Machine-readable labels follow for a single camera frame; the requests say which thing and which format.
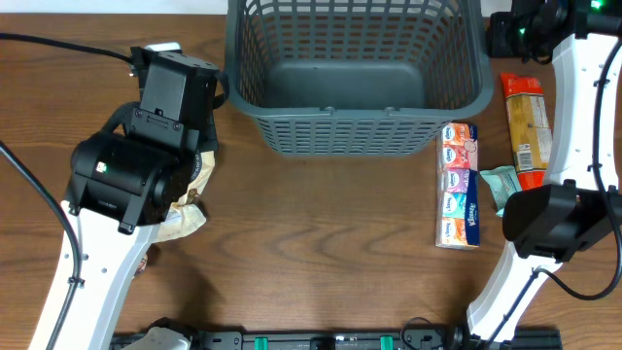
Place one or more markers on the Kleenex tissue multipack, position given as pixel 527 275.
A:
pixel 457 223

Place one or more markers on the grey plastic lattice basket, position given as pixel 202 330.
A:
pixel 356 77

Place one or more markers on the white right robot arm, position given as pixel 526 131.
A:
pixel 579 201

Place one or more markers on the teal small snack packet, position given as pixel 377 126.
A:
pixel 503 182

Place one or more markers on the beige pouch with hang hole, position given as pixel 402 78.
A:
pixel 184 216

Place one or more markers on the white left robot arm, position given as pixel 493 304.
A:
pixel 124 179

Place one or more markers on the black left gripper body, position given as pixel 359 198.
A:
pixel 204 122

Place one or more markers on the orange tan cracker package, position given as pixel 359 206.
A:
pixel 529 129

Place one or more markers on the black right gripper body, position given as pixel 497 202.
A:
pixel 509 35

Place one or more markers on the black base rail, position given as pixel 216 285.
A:
pixel 167 334

